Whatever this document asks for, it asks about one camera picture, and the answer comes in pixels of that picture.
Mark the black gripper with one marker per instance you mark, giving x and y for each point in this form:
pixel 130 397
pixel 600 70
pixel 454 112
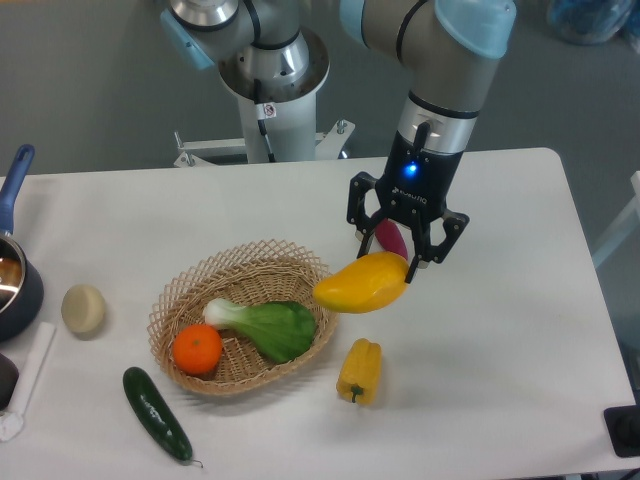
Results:
pixel 412 191

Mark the yellow mango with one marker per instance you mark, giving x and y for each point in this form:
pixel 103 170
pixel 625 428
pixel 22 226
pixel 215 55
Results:
pixel 370 283

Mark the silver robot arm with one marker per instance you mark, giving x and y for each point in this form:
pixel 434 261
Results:
pixel 274 66

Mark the purple sweet potato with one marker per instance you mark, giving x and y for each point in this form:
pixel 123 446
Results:
pixel 389 237

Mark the woven wicker basket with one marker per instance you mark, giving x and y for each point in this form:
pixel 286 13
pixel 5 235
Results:
pixel 249 274

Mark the yellow bell pepper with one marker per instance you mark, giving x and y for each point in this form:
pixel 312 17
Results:
pixel 360 373

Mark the green bok choy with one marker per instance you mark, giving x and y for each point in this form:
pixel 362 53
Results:
pixel 281 331

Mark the orange tangerine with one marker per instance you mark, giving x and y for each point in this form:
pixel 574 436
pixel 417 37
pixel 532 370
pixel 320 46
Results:
pixel 197 349

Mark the blue plastic bag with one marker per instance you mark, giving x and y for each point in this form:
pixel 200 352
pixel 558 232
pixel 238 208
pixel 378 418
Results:
pixel 588 23

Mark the black device at table corner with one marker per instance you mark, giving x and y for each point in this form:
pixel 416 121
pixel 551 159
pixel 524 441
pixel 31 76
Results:
pixel 623 428

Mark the dark green cucumber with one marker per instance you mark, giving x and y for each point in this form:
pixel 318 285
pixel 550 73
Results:
pixel 156 417

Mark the beige round potato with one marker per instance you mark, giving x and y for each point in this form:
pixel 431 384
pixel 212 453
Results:
pixel 83 309

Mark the dark blue saucepan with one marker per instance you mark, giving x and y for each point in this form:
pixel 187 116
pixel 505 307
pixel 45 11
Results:
pixel 22 290

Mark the dark eggplant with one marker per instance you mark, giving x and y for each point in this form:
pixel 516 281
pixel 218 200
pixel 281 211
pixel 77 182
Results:
pixel 9 375

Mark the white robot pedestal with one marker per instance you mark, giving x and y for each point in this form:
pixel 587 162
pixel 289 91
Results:
pixel 271 132

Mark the white frame at right edge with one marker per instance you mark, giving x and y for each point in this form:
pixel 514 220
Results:
pixel 623 225

